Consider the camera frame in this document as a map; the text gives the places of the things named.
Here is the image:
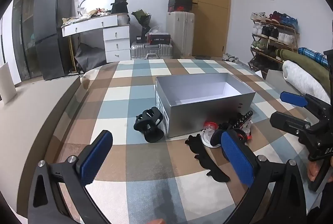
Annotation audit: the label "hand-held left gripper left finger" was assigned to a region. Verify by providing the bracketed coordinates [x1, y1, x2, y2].
[27, 130, 115, 224]

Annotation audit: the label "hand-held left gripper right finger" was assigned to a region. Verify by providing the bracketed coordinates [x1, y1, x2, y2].
[210, 130, 307, 224]

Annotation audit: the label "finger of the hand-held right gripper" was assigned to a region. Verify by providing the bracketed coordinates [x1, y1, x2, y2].
[280, 92, 331, 116]
[270, 111, 313, 136]

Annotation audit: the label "black bead bracelet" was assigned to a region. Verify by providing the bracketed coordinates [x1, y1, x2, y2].
[226, 110, 254, 131]

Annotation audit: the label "silver cardboard box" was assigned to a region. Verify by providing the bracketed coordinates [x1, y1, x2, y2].
[155, 73, 257, 139]

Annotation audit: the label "large black claw hair clip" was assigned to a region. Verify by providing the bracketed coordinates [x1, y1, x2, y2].
[133, 107, 165, 143]

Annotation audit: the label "person's right hand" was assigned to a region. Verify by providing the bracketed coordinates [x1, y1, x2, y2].
[307, 160, 324, 183]

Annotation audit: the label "grey flat panel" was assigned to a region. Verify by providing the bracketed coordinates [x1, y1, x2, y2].
[266, 69, 287, 89]

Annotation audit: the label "green rolled mat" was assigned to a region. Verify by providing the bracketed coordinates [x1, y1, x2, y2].
[275, 49, 331, 87]

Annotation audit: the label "clear red-capped container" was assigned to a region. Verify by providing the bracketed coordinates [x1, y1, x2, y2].
[201, 121, 222, 148]

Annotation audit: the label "blue plaid cloth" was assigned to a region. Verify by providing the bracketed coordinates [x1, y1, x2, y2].
[298, 47, 329, 66]

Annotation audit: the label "checked bedspread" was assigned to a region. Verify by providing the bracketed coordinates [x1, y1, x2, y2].
[25, 58, 333, 224]

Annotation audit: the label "wooden shoe rack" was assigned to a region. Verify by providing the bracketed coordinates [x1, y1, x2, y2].
[248, 19, 300, 71]

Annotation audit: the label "rows of shoes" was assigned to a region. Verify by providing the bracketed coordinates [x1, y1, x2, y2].
[250, 11, 299, 63]

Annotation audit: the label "shoes on floor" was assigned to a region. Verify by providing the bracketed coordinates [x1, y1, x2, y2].
[222, 53, 240, 63]

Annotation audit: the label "black cloth bag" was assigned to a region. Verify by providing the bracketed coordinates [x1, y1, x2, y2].
[74, 42, 107, 74]

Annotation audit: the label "white flat panel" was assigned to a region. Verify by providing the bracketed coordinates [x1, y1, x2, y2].
[0, 63, 17, 105]

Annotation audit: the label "silver suitcase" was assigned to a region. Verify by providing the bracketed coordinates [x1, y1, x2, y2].
[130, 41, 174, 60]

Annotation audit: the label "white vanity desk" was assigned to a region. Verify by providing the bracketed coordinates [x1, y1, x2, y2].
[61, 14, 131, 63]

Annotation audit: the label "wooden door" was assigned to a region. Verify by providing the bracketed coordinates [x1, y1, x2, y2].
[186, 0, 232, 59]

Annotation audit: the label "white suitcase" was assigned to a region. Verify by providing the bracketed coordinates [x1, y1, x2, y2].
[166, 11, 196, 59]

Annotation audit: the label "red and black box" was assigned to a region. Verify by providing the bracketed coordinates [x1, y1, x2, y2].
[146, 33, 171, 44]

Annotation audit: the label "dark grey refrigerator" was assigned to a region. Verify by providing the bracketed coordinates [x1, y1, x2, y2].
[33, 0, 74, 81]

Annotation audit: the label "white ribbed bin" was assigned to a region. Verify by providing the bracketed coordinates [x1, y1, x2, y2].
[117, 13, 130, 25]

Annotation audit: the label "black shoe box red print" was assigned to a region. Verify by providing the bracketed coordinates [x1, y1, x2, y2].
[168, 4, 192, 13]

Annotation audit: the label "glass cabinet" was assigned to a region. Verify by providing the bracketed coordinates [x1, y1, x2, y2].
[11, 0, 42, 82]

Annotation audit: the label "dark wrapped bouquet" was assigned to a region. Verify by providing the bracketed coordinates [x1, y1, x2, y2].
[130, 9, 152, 35]

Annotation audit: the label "oval vanity mirror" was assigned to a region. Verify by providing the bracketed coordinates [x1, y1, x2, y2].
[77, 0, 117, 18]

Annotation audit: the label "black paper bag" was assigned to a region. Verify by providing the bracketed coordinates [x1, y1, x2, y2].
[111, 0, 130, 15]

